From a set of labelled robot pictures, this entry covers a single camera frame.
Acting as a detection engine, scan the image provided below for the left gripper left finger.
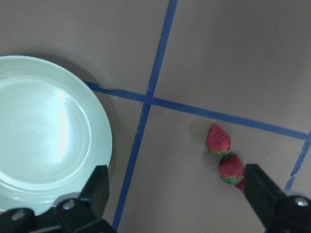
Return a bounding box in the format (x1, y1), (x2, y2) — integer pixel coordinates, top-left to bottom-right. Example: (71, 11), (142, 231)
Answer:
(0, 166), (114, 233)

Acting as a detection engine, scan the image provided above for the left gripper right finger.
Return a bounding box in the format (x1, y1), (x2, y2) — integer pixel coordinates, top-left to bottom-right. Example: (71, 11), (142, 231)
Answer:
(244, 164), (311, 233)

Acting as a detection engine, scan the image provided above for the red strawberry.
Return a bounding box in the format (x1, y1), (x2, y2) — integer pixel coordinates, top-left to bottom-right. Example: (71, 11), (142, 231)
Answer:
(235, 178), (245, 194)
(206, 124), (231, 156)
(219, 153), (244, 185)

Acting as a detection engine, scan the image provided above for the light green plate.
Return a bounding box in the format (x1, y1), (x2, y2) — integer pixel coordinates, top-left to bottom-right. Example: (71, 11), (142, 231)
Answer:
(0, 55), (112, 215)

